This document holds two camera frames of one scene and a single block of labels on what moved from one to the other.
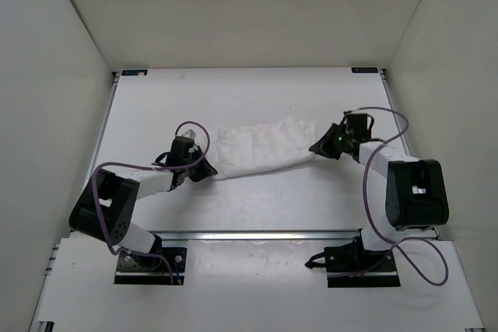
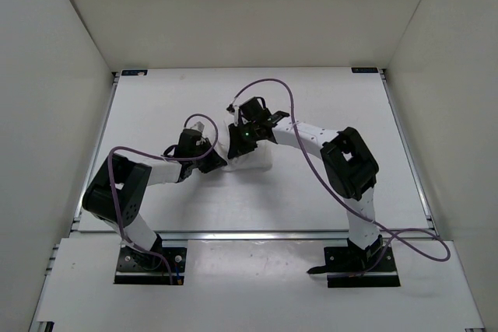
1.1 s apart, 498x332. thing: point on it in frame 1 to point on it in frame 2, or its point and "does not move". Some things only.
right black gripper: [323, 148] to [236, 147]
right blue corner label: [364, 69] does not move
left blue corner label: [134, 72] does not move
